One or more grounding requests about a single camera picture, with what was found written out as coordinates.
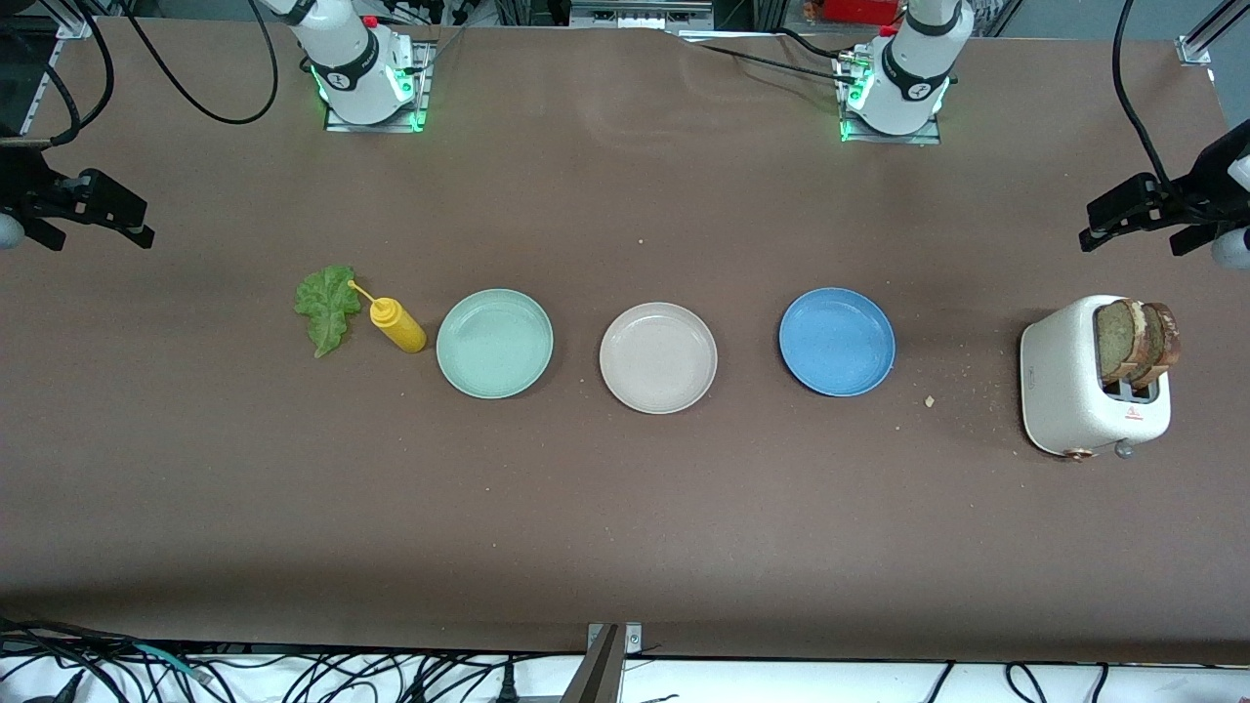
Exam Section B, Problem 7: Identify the brown bread slice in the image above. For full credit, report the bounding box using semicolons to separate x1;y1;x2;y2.
1133;303;1183;390
1094;299;1146;384

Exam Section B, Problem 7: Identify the green lettuce leaf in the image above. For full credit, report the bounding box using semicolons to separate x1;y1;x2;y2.
294;265;363;359

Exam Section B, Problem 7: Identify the yellow mustard squeeze bottle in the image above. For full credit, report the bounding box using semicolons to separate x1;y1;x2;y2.
348;280;428;353

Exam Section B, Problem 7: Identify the blue plate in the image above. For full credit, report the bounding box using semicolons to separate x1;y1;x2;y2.
778;287;896;397

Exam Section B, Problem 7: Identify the mint green plate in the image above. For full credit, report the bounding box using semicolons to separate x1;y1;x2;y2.
436;288;555;400

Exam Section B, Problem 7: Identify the beige plate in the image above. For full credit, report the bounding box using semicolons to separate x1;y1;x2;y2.
599;302;719;415

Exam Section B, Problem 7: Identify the cream white toaster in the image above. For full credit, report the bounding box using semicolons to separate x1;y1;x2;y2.
1020;295;1173;460

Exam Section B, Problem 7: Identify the red box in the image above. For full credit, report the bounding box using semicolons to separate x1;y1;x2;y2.
806;0;901;25

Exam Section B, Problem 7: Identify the grey metal device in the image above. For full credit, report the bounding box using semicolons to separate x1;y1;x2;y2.
569;0;716;30

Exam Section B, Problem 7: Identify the grey metal bar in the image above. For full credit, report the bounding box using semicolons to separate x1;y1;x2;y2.
560;625;623;703

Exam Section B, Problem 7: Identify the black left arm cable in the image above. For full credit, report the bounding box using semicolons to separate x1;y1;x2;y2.
1111;0;1188;211

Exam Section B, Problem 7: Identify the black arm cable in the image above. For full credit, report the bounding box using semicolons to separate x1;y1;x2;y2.
0;0;279;147
1111;0;1188;211

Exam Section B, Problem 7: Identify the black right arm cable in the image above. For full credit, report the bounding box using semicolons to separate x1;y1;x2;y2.
0;0;279;147

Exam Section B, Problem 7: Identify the aluminium frame profile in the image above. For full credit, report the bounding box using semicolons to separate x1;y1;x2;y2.
39;0;99;40
1177;0;1250;66

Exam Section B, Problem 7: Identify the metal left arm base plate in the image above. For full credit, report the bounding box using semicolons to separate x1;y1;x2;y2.
838;54;943;145

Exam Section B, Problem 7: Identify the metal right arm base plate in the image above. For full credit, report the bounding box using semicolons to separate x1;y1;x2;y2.
324;39;431;133

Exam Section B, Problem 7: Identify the black cable on table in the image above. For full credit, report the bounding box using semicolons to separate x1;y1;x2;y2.
684;39;860;87

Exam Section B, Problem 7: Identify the teal cable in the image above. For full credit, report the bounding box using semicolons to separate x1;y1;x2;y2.
132;642;211;682

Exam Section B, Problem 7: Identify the silver corner bracket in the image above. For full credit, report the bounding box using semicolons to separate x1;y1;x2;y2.
586;623;643;657

